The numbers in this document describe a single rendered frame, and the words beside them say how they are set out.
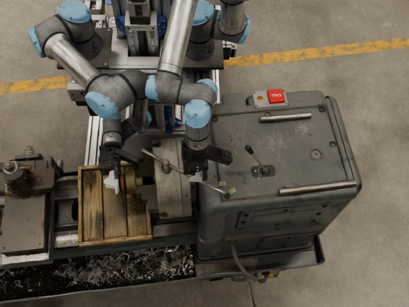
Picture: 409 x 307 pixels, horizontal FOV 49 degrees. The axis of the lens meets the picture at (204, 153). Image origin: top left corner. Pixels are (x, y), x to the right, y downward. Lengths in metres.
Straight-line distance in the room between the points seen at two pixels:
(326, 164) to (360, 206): 1.43
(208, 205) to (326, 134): 0.53
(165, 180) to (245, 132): 0.35
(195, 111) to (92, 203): 0.87
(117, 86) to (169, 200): 0.45
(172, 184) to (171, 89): 0.41
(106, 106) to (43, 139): 1.70
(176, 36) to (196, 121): 0.29
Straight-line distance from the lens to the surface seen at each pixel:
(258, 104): 1.78
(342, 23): 3.95
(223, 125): 1.72
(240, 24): 1.82
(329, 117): 1.82
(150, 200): 1.74
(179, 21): 1.44
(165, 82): 1.39
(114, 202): 2.00
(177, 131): 2.90
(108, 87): 1.62
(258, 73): 3.46
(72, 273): 2.26
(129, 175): 1.78
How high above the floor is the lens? 2.73
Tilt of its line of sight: 63 degrees down
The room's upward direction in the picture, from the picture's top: 5 degrees clockwise
